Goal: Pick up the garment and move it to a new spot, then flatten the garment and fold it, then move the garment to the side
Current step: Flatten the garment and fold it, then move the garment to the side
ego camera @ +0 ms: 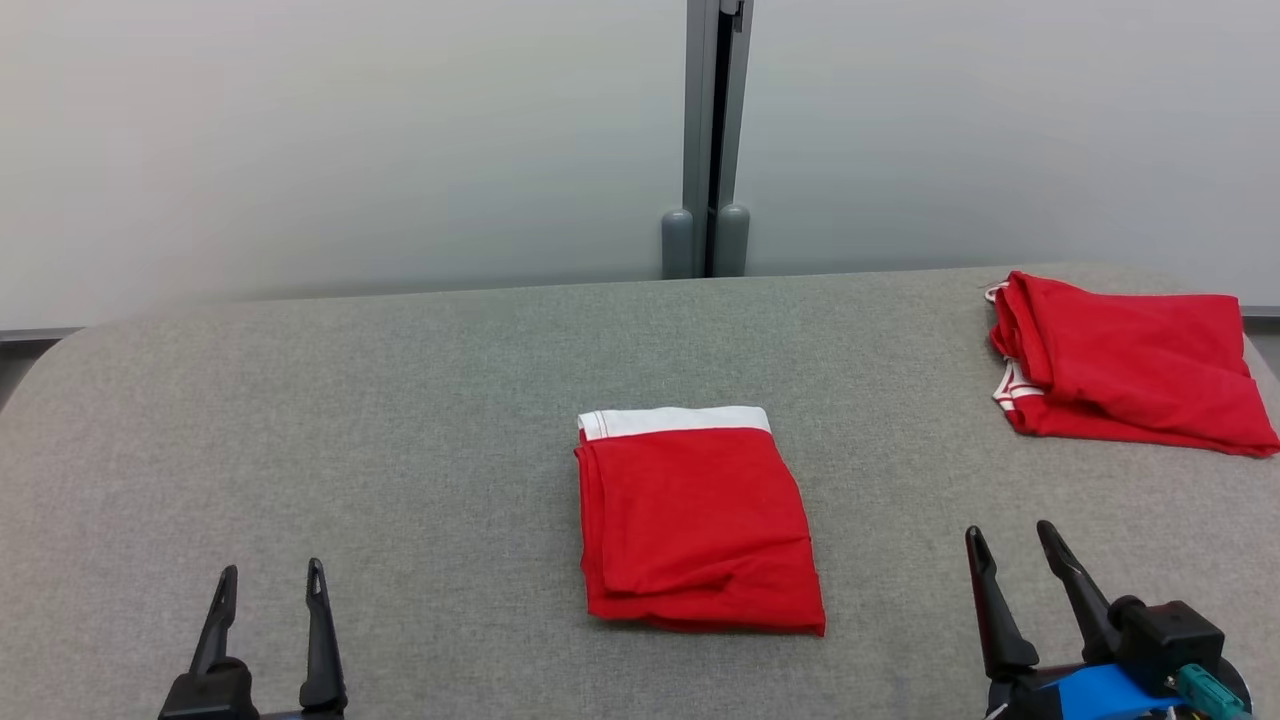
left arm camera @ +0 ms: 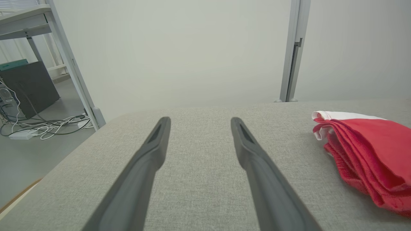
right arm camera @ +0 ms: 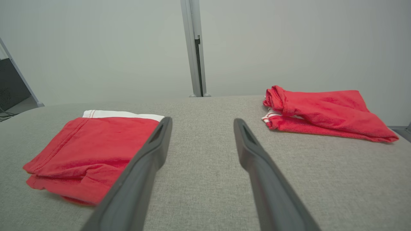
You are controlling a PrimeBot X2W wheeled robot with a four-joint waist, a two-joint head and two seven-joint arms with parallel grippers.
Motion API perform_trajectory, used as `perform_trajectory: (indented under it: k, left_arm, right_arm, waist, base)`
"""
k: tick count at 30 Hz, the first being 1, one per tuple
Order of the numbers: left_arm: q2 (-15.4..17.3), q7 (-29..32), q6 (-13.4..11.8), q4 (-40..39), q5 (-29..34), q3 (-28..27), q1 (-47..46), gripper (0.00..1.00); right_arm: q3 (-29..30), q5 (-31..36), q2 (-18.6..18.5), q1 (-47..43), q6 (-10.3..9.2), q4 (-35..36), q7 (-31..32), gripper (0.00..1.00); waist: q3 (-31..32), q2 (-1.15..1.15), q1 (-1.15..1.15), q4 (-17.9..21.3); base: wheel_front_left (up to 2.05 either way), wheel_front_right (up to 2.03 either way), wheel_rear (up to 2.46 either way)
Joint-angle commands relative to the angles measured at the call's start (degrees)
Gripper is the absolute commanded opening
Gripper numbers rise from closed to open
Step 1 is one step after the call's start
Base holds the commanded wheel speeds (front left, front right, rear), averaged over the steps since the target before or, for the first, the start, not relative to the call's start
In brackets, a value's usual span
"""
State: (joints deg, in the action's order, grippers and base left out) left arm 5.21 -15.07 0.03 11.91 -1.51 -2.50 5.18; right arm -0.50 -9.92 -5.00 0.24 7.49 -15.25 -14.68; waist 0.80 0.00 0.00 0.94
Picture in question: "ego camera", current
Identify grey metal partition post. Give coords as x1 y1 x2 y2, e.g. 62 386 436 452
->
659 0 755 280

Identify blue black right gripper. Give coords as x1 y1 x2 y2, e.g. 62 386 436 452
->
964 519 1192 720

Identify red jersey with white trim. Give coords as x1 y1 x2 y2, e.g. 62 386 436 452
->
984 269 1280 459

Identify red and white shorts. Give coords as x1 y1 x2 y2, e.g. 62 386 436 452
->
574 404 828 638

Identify green plug with cable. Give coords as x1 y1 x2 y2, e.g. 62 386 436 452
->
1174 664 1253 720

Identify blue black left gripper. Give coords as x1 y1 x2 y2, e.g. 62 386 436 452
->
157 557 349 720

